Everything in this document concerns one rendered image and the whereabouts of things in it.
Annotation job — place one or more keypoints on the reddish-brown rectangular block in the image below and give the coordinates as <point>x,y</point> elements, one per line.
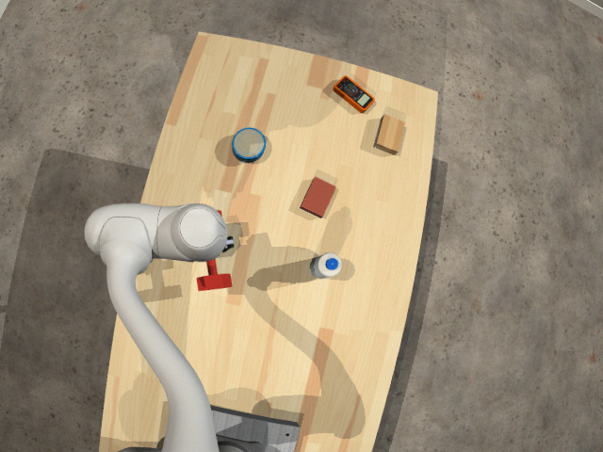
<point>318,197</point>

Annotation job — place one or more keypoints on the red dumbbell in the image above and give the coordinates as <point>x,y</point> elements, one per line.
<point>212,281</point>

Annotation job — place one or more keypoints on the grey bottle with blue cap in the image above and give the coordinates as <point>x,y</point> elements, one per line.
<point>324,266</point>

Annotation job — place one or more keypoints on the orange digital multimeter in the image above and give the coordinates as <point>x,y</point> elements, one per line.
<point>353,94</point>

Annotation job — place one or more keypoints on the blue and grey round tin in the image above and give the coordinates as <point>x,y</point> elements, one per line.
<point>248,144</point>

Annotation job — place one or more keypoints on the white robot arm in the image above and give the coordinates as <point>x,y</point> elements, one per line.
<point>128,236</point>

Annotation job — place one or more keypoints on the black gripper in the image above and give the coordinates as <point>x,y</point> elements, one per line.
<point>230,243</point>

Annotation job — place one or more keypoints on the small brown cardboard box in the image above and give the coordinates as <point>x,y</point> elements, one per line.
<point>389,134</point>

